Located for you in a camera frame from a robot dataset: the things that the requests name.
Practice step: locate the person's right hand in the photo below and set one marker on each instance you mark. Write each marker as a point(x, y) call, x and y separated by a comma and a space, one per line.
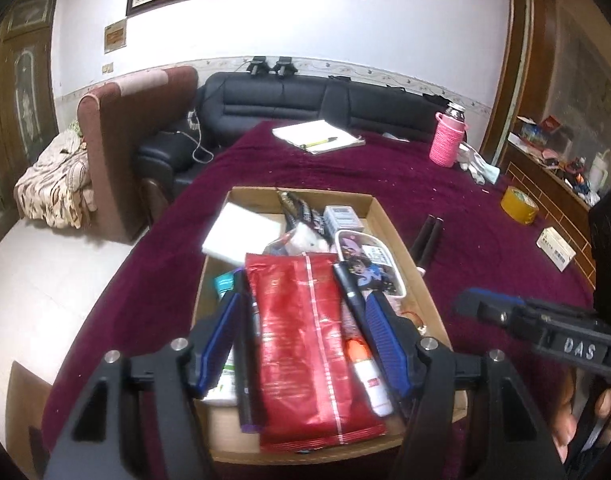
point(565, 410)

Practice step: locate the white foam block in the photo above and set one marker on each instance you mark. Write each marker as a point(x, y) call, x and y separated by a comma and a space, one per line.
point(240, 235)

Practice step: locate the black clamp device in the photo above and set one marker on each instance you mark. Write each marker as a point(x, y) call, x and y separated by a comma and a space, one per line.
point(286, 66)
point(258, 66)

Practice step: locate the yellow tape roll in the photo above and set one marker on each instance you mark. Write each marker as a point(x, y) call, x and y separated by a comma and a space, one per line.
point(518, 207)

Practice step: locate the brown wall plaque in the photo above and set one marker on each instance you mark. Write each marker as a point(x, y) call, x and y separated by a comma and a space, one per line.
point(115, 35)

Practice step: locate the floral beige blanket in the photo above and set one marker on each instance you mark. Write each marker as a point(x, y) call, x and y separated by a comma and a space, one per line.
point(50, 185)

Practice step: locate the cardboard box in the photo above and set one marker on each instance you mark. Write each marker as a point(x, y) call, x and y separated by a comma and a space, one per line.
point(225, 435)

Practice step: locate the black leather sofa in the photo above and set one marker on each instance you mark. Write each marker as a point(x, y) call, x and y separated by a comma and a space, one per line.
point(285, 95)

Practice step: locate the white kettle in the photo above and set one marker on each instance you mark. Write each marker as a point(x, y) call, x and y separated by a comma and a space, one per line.
point(599, 172)

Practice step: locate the pink knit-sleeved bottle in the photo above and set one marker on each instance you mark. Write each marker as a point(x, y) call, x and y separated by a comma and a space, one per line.
point(445, 140)

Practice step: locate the small grey box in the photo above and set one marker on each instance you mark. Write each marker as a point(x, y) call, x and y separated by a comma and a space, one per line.
point(341, 217)

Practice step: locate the white crumpled cloth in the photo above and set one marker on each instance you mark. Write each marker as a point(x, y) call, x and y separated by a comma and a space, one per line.
point(478, 165)

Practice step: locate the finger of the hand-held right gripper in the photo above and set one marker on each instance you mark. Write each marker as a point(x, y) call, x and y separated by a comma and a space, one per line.
point(485, 305)

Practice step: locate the wooden cabinet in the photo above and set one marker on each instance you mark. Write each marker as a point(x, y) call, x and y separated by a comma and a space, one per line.
point(518, 35)

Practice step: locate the white notebook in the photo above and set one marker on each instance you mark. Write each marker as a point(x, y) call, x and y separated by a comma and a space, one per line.
point(310, 132)

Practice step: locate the white orange-capped glue tube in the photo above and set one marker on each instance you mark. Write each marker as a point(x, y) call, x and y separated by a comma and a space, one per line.
point(373, 385)

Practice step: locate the black marker pen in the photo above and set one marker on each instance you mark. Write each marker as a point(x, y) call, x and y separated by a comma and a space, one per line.
point(348, 290)

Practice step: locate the brown upholstered armchair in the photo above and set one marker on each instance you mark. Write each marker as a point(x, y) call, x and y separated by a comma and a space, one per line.
point(115, 160)

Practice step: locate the white pill bottle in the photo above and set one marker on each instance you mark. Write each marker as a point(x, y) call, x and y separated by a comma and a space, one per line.
point(220, 390)

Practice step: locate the pink cartoon pencil case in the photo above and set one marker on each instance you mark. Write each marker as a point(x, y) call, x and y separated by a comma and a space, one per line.
point(370, 260)

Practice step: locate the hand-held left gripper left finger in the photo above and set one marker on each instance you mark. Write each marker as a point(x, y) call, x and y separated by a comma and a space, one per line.
point(220, 340)

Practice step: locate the black purple-tipped slim stick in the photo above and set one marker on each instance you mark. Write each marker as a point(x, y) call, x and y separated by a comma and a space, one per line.
point(243, 370)

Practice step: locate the small flat black device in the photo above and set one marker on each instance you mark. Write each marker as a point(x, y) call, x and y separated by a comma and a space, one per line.
point(340, 78)

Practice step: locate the red small box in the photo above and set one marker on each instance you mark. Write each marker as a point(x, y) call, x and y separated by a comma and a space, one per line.
point(553, 123)

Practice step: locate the wooden glass-panel door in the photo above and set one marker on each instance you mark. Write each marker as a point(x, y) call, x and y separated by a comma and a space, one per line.
point(20, 85)

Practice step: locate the yellow black pen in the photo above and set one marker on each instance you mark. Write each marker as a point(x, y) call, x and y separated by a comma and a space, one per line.
point(319, 142)

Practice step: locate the clear zip bag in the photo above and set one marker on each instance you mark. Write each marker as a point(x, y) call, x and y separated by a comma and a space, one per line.
point(300, 240)

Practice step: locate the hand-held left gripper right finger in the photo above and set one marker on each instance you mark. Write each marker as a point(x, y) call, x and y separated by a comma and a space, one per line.
point(385, 340)

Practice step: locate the burgundy tablecloth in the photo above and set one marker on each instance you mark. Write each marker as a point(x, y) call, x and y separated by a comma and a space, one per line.
point(460, 200)

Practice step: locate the black snack packet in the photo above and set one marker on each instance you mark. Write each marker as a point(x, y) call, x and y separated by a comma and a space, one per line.
point(298, 210)

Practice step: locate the white barcode box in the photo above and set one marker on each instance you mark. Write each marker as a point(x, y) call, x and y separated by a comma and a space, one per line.
point(555, 250)

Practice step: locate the red foil packet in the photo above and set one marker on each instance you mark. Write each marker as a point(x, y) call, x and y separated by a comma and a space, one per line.
point(300, 350)

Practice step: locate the colourful printed box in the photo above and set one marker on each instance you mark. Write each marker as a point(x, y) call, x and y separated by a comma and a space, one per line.
point(531, 132)

